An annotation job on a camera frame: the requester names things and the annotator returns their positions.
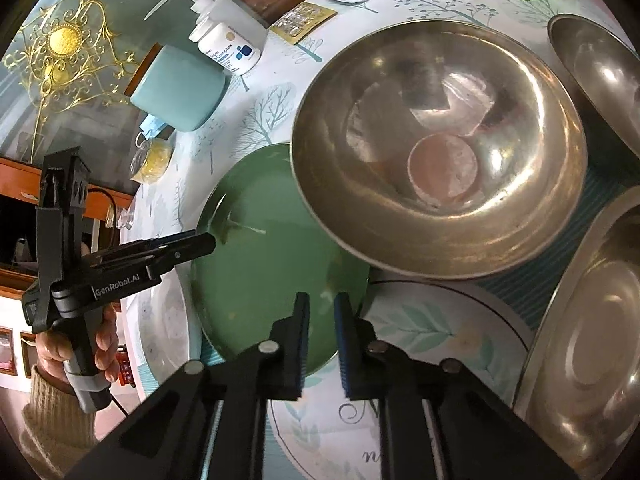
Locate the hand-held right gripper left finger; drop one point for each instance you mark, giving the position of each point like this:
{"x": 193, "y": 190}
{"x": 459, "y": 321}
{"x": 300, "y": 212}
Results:
{"x": 300, "y": 345}

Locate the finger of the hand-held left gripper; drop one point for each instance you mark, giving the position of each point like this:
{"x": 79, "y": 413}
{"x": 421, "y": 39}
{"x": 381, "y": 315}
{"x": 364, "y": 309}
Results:
{"x": 197, "y": 249}
{"x": 145, "y": 246}

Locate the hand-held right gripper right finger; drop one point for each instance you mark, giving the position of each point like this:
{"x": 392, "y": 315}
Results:
{"x": 345, "y": 347}

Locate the green plate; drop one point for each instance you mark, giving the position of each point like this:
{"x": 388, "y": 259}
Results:
{"x": 260, "y": 285}

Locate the large steel bowl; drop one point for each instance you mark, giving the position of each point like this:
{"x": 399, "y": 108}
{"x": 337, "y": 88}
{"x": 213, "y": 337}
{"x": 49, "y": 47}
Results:
{"x": 440, "y": 160}

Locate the steel plate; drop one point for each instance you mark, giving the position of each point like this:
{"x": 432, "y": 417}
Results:
{"x": 590, "y": 360}

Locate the small steel bowl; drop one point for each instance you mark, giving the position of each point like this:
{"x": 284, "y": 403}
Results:
{"x": 595, "y": 70}

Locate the person's left hand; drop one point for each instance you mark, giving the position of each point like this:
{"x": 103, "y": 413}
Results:
{"x": 106, "y": 345}

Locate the small yellow glass bowl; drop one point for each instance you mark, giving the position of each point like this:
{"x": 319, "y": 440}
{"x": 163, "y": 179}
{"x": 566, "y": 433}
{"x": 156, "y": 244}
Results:
{"x": 152, "y": 160}

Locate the blue face mask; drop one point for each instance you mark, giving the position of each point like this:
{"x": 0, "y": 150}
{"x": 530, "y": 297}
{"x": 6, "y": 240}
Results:
{"x": 152, "y": 127}

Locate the teal canister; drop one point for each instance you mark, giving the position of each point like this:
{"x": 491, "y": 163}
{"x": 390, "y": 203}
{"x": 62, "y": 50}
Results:
{"x": 175, "y": 90}

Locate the tree print tablecloth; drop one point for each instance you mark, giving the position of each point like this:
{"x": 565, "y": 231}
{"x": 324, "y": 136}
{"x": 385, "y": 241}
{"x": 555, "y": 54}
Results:
{"x": 280, "y": 90}

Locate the white pill bottle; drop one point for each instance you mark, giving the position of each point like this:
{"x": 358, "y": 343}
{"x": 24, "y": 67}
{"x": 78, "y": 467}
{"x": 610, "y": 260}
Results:
{"x": 235, "y": 55}

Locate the glass door with gold ornament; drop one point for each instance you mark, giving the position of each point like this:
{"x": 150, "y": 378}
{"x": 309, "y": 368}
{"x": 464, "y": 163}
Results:
{"x": 75, "y": 60}

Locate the white squeeze bottle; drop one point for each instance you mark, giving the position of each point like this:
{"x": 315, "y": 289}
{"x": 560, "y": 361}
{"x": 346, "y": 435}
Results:
{"x": 225, "y": 10}

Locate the yellow blister pack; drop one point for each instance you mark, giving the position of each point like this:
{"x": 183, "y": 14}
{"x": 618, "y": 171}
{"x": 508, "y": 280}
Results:
{"x": 300, "y": 22}

